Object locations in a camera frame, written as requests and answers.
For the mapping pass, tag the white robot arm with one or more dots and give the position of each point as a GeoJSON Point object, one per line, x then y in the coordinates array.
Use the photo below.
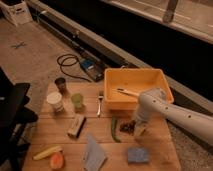
{"type": "Point", "coordinates": [154, 101]}

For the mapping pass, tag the metal cup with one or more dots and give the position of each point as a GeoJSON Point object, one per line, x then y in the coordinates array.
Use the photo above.
{"type": "Point", "coordinates": [61, 84]}

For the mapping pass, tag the dark grape bunch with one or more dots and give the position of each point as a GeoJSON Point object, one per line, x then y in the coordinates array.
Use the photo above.
{"type": "Point", "coordinates": [127, 127]}

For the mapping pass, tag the brush with pale handle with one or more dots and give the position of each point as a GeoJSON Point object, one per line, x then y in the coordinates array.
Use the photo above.
{"type": "Point", "coordinates": [127, 92]}

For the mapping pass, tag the orange fruit piece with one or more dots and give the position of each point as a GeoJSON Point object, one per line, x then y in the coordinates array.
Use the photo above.
{"type": "Point", "coordinates": [57, 161]}

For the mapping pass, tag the white paper cup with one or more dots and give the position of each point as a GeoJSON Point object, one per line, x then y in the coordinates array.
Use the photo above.
{"type": "Point", "coordinates": [54, 99]}

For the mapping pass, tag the black chair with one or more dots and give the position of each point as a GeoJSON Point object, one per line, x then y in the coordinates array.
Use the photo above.
{"type": "Point", "coordinates": [14, 116]}

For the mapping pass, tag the blue power device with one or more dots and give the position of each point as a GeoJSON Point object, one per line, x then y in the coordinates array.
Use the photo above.
{"type": "Point", "coordinates": [92, 70]}

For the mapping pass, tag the blue grey cloth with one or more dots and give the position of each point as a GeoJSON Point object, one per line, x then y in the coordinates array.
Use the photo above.
{"type": "Point", "coordinates": [94, 156]}

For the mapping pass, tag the green plastic cup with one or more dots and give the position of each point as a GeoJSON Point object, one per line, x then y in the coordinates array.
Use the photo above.
{"type": "Point", "coordinates": [77, 100]}

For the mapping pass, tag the green chili pepper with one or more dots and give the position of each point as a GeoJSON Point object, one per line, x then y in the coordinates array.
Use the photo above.
{"type": "Point", "coordinates": [113, 130]}

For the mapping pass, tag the yellow plastic bin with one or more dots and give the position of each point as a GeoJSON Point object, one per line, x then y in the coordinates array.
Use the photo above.
{"type": "Point", "coordinates": [132, 79]}

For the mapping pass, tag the wooden block eraser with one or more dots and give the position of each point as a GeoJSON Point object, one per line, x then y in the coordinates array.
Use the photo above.
{"type": "Point", "coordinates": [76, 126]}

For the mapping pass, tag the blue sponge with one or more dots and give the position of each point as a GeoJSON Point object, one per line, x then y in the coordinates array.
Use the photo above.
{"type": "Point", "coordinates": [137, 155]}

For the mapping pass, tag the metal fork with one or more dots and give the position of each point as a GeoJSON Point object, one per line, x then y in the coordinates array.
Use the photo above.
{"type": "Point", "coordinates": [100, 98]}

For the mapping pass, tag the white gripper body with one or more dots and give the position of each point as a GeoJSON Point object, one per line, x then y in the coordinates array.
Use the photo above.
{"type": "Point", "coordinates": [140, 129]}

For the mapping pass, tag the white cardboard box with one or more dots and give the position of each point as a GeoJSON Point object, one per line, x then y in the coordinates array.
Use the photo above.
{"type": "Point", "coordinates": [17, 14]}

